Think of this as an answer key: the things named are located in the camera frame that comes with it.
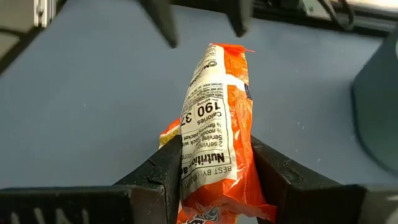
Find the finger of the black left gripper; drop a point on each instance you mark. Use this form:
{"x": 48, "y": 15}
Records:
{"x": 241, "y": 15}
{"x": 161, "y": 18}

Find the black table edge rail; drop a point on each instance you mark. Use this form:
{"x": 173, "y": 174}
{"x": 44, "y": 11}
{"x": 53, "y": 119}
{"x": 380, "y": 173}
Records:
{"x": 367, "y": 23}

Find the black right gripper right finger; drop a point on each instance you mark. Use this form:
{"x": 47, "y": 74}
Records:
{"x": 286, "y": 193}

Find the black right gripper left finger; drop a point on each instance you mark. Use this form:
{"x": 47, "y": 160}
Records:
{"x": 155, "y": 186}

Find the grey metal table frame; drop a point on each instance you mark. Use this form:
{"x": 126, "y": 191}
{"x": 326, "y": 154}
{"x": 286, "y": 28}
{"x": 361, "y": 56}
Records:
{"x": 43, "y": 12}

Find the orange Maruchan chicken ramen pack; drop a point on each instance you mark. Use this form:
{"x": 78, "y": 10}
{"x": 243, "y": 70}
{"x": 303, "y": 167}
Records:
{"x": 214, "y": 124}

